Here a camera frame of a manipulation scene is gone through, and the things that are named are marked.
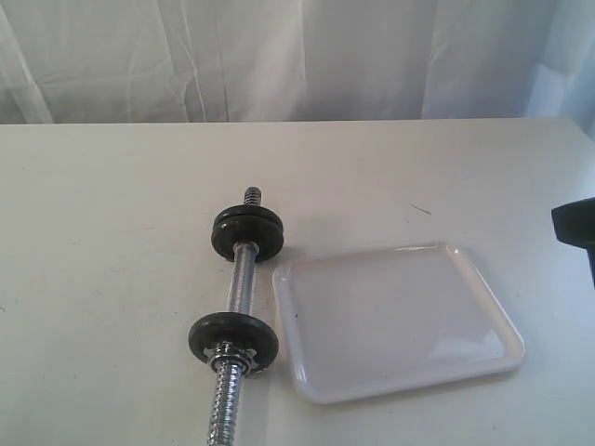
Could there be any black weight plate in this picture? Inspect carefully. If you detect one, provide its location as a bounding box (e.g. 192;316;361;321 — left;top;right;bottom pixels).
188;312;279;373
211;216;284;263
213;204;284;230

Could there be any chrome spinlock collar nut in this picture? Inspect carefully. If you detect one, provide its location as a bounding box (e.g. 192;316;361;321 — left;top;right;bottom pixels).
207;341;257;375

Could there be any chrome threaded dumbbell bar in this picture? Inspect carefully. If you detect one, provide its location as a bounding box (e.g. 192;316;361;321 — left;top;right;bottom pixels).
202;185;269;446

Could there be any white plastic tray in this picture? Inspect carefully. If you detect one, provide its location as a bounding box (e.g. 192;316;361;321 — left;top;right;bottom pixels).
272;242;526;405

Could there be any white backdrop curtain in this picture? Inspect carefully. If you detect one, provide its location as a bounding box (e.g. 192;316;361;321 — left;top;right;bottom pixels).
1;1;594;134

